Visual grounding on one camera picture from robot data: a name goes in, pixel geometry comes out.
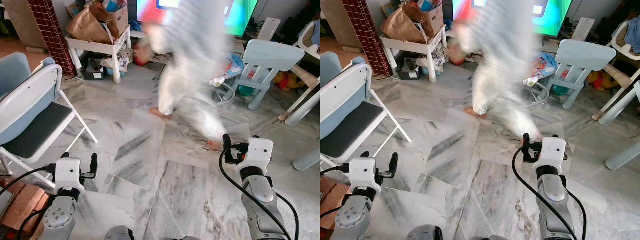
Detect white folding chair dark seat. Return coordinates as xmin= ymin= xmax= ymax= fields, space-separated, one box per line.
xmin=0 ymin=57 xmax=99 ymax=191
xmin=320 ymin=62 xmax=412 ymax=172

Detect reddish brown brick pile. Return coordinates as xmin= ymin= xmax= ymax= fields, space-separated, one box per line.
xmin=320 ymin=177 xmax=347 ymax=231
xmin=0 ymin=179 xmax=51 ymax=239

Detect yellow plush toy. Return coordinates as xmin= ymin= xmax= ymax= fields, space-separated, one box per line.
xmin=272 ymin=70 xmax=306 ymax=92
xmin=586 ymin=70 xmax=621 ymax=91

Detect colourful baby bouncer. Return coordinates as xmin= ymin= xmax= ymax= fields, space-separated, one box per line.
xmin=210 ymin=54 xmax=246 ymax=106
xmin=522 ymin=52 xmax=559 ymax=106

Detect person in white clothes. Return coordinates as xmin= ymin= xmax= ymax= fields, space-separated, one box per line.
xmin=134 ymin=0 xmax=242 ymax=151
xmin=447 ymin=0 xmax=544 ymax=144

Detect light blue child chair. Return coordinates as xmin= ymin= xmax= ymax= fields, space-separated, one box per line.
xmin=234 ymin=39 xmax=306 ymax=112
xmin=546 ymin=39 xmax=618 ymax=111

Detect black box device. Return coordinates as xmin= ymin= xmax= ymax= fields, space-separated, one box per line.
xmin=397 ymin=57 xmax=421 ymax=81
xmin=81 ymin=57 xmax=106 ymax=82

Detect grey-blue chair back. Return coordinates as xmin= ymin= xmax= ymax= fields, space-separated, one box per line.
xmin=0 ymin=51 xmax=57 ymax=99
xmin=320 ymin=51 xmax=368 ymax=89

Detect white patterned bag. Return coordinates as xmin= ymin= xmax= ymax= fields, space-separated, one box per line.
xmin=100 ymin=47 xmax=134 ymax=76
xmin=417 ymin=47 xmax=448 ymax=76

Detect white high chair wooden legs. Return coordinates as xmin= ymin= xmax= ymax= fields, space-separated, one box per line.
xmin=592 ymin=20 xmax=640 ymax=122
xmin=278 ymin=20 xmax=321 ymax=123

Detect white flat device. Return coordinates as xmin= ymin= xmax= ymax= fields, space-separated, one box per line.
xmin=257 ymin=17 xmax=282 ymax=42
xmin=571 ymin=17 xmax=596 ymax=41

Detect white low table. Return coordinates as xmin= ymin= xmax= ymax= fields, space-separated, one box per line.
xmin=65 ymin=25 xmax=132 ymax=84
xmin=379 ymin=25 xmax=447 ymax=84

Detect red brick pillar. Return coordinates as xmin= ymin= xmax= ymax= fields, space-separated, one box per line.
xmin=341 ymin=0 xmax=392 ymax=79
xmin=27 ymin=0 xmax=77 ymax=79

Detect flat screen television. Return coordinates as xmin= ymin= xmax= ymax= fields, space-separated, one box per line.
xmin=137 ymin=0 xmax=259 ymax=38
xmin=452 ymin=0 xmax=573 ymax=37

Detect brown paper bag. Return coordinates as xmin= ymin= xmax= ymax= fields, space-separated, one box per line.
xmin=66 ymin=4 xmax=121 ymax=45
xmin=380 ymin=4 xmax=436 ymax=45

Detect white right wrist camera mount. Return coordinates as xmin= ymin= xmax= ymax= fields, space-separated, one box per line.
xmin=536 ymin=137 xmax=567 ymax=171
xmin=240 ymin=137 xmax=275 ymax=174

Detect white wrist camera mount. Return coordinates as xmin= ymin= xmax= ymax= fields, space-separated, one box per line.
xmin=240 ymin=137 xmax=275 ymax=174
xmin=536 ymin=137 xmax=567 ymax=171
xmin=348 ymin=157 xmax=382 ymax=194
xmin=54 ymin=158 xmax=85 ymax=196

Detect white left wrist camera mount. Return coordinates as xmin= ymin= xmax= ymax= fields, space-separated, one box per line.
xmin=54 ymin=158 xmax=85 ymax=196
xmin=348 ymin=157 xmax=382 ymax=194

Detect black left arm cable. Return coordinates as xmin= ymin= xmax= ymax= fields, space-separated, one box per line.
xmin=0 ymin=165 xmax=56 ymax=240
xmin=320 ymin=164 xmax=351 ymax=219

